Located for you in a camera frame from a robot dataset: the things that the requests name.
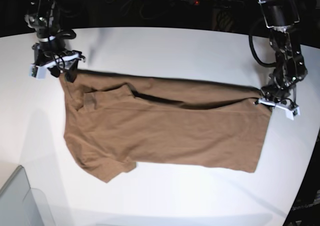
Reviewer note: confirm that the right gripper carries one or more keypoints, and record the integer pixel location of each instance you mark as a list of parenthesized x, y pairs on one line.
[(64, 61)]

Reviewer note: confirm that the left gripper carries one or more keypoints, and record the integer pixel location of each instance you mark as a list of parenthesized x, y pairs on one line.
[(278, 97)]

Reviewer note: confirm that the brown t-shirt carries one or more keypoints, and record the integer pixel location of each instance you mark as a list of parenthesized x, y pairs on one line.
[(113, 122)]

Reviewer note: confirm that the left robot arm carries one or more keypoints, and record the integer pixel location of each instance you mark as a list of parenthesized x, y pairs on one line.
[(281, 18)]

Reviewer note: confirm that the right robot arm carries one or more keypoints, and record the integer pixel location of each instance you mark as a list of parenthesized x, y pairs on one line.
[(44, 17)]

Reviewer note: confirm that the black power strip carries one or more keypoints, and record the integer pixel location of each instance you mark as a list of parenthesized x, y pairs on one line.
[(216, 3)]

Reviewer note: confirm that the grey plastic bin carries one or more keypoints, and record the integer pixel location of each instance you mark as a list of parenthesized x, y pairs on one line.
[(20, 204)]

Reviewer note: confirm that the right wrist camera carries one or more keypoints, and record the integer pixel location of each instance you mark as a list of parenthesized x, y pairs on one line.
[(38, 72)]

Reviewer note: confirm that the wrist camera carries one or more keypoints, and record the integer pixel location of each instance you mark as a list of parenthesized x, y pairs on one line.
[(38, 72), (292, 112)]

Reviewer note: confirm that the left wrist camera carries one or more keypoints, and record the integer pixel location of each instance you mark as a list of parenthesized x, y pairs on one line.
[(292, 112)]

